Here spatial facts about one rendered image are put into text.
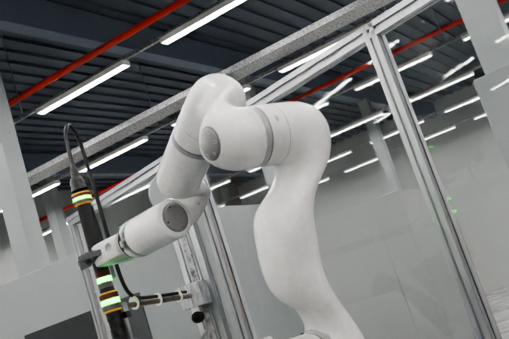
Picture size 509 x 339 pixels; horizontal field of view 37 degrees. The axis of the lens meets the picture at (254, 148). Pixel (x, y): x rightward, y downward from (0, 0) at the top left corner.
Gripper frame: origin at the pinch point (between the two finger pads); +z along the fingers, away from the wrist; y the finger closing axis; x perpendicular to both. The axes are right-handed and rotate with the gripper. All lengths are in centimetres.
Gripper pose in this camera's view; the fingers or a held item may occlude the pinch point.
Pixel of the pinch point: (98, 259)
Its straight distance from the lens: 180.7
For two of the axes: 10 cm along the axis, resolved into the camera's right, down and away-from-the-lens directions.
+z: -6.3, 3.7, 6.9
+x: -3.1, -9.3, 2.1
